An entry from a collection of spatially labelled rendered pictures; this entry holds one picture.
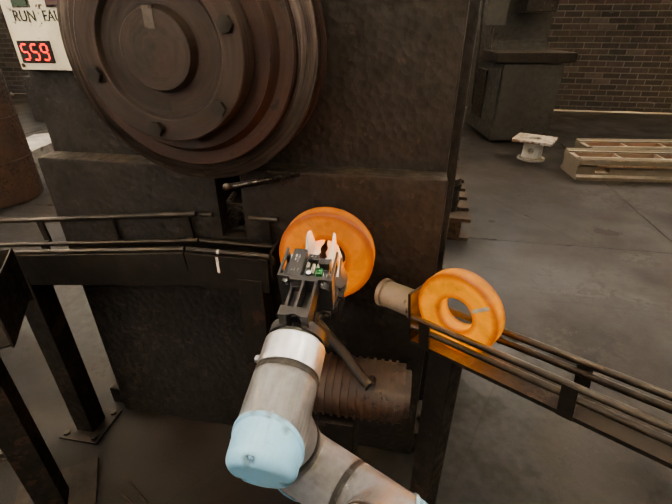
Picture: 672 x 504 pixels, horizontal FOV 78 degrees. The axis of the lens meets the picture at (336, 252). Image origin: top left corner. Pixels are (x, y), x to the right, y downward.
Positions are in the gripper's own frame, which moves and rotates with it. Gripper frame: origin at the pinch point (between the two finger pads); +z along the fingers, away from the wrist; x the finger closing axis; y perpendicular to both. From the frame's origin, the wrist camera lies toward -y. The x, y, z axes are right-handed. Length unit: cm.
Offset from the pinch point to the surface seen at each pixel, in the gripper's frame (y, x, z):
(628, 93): -217, -313, 589
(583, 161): -144, -154, 274
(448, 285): -9.0, -20.5, 2.1
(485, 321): -11.3, -26.7, -2.9
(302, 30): 24.3, 7.4, 23.5
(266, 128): 9.9, 13.9, 17.7
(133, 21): 27.6, 31.0, 14.9
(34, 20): 21, 68, 37
